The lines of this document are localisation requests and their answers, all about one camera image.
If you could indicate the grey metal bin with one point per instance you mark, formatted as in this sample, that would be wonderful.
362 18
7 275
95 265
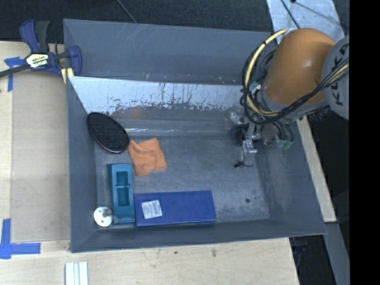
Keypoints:
193 171

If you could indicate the white round knob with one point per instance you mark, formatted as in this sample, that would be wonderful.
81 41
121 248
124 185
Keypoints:
103 216

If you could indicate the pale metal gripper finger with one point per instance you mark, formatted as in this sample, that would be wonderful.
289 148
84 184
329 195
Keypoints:
244 153
252 156

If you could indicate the blue flat box white label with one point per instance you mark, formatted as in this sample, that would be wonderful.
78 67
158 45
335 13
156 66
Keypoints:
181 208

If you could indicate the black oval mesh strainer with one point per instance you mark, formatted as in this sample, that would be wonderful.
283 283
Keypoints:
107 132

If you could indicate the orange cloth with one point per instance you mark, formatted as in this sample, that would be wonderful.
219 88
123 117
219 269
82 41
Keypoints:
147 157

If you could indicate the teal rectangular box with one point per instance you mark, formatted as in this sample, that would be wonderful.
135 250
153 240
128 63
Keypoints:
122 188

